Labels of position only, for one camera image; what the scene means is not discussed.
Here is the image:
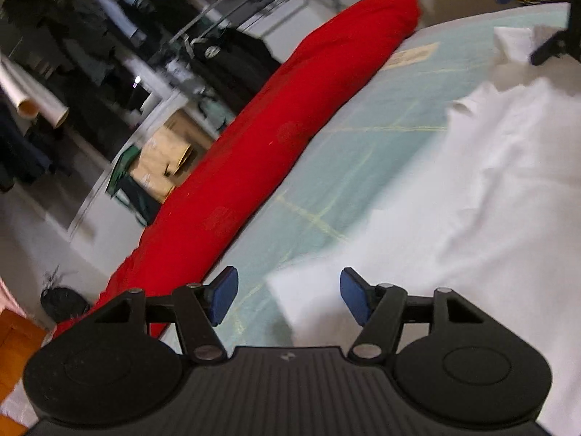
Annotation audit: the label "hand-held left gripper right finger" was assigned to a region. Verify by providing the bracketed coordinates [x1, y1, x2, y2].
[340, 268, 489, 361]

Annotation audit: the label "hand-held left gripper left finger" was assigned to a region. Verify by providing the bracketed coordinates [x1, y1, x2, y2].
[90, 267, 240, 365]

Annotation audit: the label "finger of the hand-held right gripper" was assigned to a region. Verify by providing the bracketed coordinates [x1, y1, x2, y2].
[529, 27, 581, 67]

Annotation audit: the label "white printed long-sleeve shirt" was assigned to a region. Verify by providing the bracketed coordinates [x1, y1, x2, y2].
[265, 25, 581, 436]

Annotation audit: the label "metal clothes rack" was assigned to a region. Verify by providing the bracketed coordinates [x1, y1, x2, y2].
[131, 0, 346, 101]

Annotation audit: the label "dark hanging clothes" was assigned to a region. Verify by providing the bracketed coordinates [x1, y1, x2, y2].
[0, 0, 151, 192]

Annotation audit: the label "light blue checked bed sheet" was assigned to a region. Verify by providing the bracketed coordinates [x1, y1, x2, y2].
[159, 2, 573, 356]

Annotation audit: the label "black backpack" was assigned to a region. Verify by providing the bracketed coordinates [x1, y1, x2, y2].
[40, 272, 92, 324]

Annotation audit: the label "rolled red quilt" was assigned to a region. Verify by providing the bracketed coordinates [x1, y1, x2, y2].
[52, 0, 421, 342]

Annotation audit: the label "cardboard box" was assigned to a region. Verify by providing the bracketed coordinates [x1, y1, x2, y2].
[154, 108, 224, 178]

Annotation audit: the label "wooden headboard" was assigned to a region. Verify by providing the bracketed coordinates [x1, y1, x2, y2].
[0, 311, 49, 428]

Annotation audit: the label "pink floral curtain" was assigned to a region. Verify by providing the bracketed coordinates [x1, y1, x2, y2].
[0, 276, 20, 315]

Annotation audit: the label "rolled white paper tubes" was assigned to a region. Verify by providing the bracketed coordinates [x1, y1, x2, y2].
[0, 53, 70, 129]

